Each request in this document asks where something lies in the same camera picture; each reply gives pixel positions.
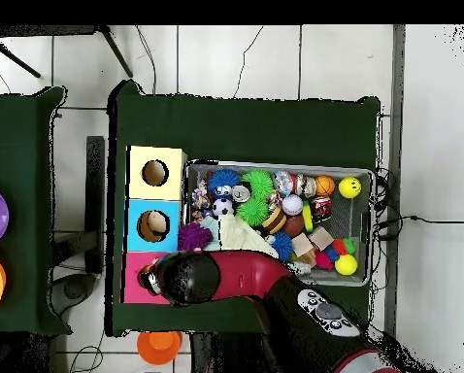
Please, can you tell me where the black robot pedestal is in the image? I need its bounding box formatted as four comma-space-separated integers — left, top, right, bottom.
188, 332, 274, 373

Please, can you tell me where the cream white waffle cloth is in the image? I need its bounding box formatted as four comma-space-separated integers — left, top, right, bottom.
218, 215, 280, 259

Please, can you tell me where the small soccer ball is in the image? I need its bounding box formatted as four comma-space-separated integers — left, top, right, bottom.
211, 197, 235, 218

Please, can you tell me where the black upright panel stand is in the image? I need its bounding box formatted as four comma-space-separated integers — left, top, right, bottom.
50, 135, 106, 317

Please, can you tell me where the orange plastic cup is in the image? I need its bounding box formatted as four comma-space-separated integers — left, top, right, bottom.
136, 330, 183, 366

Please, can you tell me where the shallow wire mesh bin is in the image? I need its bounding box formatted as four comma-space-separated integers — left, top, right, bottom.
179, 159, 376, 288

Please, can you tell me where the dark green side tablecloth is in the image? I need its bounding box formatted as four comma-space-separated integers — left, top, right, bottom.
0, 85, 72, 337

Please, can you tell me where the blue spiky ball with eyes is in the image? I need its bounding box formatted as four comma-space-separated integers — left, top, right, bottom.
207, 168, 241, 199

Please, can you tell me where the yellow foam ball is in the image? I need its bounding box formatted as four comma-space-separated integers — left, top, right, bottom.
337, 176, 362, 200

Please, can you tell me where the thin black floor cable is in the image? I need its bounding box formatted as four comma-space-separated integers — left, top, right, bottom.
233, 24, 265, 99

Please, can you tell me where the purple spiky ball with eyes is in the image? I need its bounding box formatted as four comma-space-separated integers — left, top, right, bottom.
177, 221, 214, 252

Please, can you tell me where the toy hamburger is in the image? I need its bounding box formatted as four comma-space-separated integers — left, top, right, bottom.
261, 207, 287, 235

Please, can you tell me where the black power cable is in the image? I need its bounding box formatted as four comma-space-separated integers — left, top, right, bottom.
375, 214, 464, 225

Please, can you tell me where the wooden box with three holes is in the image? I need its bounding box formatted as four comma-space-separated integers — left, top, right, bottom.
119, 145, 188, 305

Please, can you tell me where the large green spiky ball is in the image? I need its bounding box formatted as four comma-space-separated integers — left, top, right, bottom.
241, 169, 275, 198

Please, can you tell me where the light blue cloth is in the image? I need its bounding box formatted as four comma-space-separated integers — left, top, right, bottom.
200, 216, 222, 252

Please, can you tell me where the multicoloured spiky caterpillar toy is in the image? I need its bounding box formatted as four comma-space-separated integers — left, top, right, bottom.
315, 237, 357, 271

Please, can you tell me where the black tripod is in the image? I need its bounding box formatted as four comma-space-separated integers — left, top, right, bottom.
0, 24, 135, 79

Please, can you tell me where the small orange basketball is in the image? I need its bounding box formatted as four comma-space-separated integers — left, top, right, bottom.
314, 175, 336, 198

